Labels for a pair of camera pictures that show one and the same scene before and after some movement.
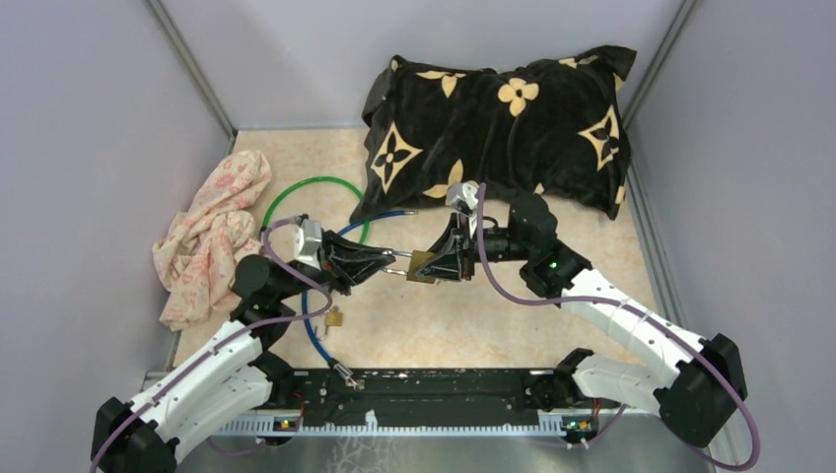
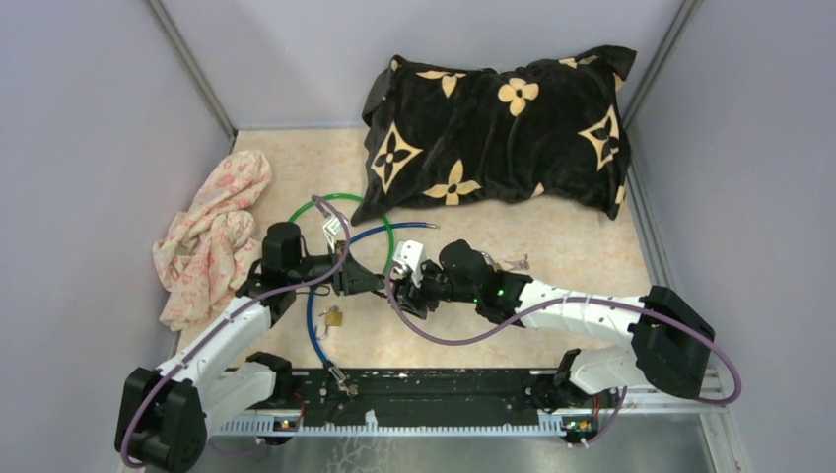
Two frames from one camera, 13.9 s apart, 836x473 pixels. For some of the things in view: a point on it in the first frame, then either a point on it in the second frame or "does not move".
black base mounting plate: (430, 397) does not move
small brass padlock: (333, 317) does not move
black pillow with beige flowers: (551, 127) does not move
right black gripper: (451, 254) -> (414, 298)
